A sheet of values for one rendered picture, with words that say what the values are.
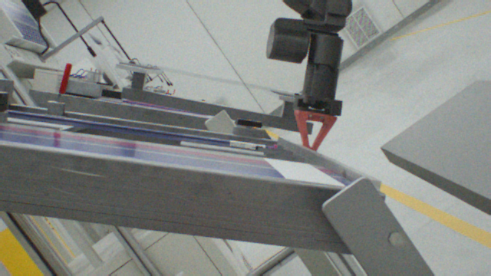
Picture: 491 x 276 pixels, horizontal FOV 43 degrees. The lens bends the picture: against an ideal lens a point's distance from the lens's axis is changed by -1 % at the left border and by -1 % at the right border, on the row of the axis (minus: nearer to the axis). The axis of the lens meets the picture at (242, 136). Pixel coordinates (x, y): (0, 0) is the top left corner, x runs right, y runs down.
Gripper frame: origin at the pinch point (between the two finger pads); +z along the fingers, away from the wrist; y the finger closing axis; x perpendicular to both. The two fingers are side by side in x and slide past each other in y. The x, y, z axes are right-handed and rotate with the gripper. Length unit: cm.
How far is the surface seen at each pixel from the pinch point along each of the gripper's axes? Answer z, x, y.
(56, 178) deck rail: 3, -32, 49
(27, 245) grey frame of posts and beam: 29, -50, -21
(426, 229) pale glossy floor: 29, 71, -117
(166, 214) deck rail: 5, -22, 49
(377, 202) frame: 1, -4, 53
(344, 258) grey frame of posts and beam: 22.8, 15.3, -22.5
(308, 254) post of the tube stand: 29, 13, -48
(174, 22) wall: -109, -69, -759
